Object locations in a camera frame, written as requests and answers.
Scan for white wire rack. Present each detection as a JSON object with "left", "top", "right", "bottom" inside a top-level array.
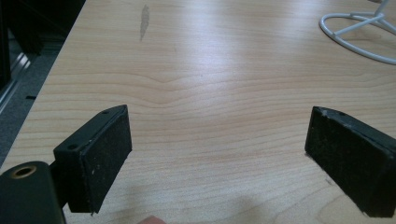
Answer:
[{"left": 318, "top": 0, "right": 396, "bottom": 66}]

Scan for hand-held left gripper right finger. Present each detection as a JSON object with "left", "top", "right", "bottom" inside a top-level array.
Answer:
[{"left": 304, "top": 105, "right": 396, "bottom": 218}]

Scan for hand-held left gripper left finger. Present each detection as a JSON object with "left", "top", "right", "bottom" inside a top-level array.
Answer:
[{"left": 49, "top": 104, "right": 133, "bottom": 217}]

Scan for metal floor rail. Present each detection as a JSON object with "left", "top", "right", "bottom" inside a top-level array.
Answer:
[{"left": 0, "top": 51, "right": 32, "bottom": 116}]

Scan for dark cabinet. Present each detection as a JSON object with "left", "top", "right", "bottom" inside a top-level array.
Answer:
[{"left": 0, "top": 0, "right": 87, "bottom": 91}]

